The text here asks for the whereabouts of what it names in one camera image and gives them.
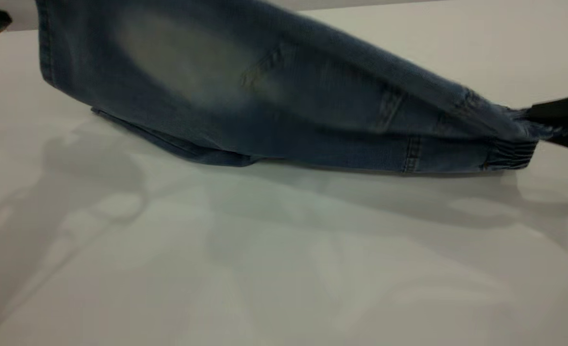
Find blue denim pants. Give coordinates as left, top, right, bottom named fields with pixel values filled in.
left=35, top=0, right=566, bottom=174

